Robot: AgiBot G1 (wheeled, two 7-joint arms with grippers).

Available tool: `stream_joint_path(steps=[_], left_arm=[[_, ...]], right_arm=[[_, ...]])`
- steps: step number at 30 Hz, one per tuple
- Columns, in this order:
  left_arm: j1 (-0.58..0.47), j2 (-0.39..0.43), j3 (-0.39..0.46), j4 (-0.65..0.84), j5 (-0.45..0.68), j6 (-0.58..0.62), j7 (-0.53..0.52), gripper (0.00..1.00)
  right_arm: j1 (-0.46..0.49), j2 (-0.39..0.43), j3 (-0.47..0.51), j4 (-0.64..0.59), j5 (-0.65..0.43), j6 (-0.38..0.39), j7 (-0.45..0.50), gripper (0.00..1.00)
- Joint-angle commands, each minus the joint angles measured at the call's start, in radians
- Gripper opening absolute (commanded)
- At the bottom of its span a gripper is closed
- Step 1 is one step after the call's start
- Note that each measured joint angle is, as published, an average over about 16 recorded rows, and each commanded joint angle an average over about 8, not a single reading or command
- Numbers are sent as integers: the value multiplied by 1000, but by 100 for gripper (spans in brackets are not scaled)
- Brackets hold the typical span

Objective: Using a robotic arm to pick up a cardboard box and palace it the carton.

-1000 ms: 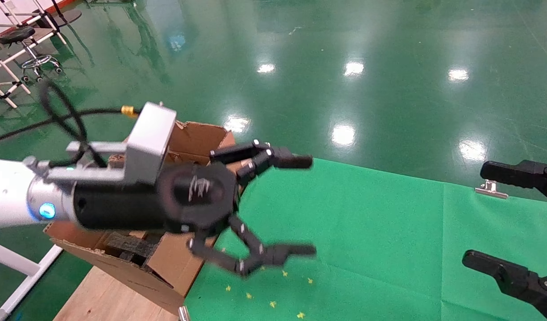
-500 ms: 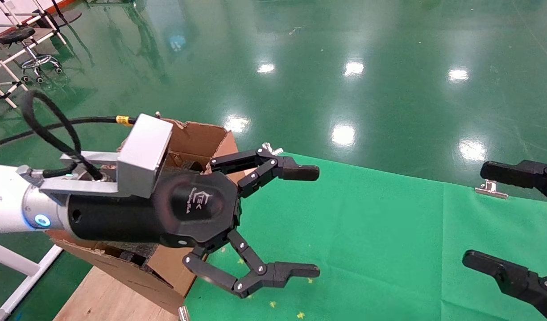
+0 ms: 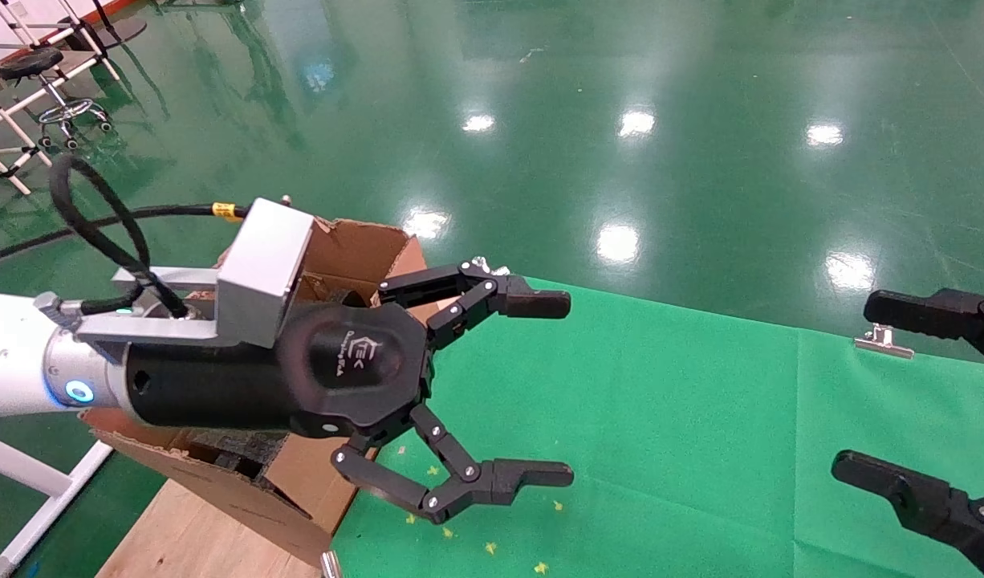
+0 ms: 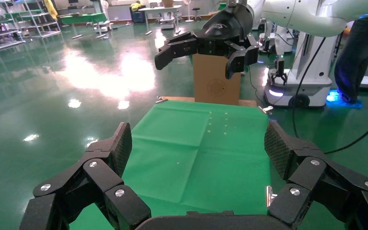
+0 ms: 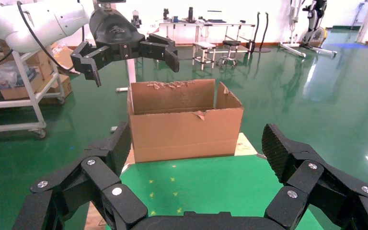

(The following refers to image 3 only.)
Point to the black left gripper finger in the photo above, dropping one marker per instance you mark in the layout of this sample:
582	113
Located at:
532	303
500	478

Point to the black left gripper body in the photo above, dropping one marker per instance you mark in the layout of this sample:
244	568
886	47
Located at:
347	361

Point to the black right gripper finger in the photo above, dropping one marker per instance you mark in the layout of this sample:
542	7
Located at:
933	313
917	494

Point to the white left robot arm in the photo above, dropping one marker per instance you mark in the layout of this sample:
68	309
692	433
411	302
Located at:
10	353

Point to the large open cardboard carton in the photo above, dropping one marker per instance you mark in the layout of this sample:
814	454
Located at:
355	249

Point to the green table cloth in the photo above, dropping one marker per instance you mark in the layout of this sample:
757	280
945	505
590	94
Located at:
701	441

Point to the white height-adjustable desk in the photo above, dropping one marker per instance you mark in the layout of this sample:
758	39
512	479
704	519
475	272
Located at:
26	466

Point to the black swivel stool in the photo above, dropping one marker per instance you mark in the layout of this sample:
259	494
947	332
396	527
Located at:
30	63

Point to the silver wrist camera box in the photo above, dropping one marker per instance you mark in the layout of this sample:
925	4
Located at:
259	265

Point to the white pipe frame workbench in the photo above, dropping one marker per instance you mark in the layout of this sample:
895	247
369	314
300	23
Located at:
75	71

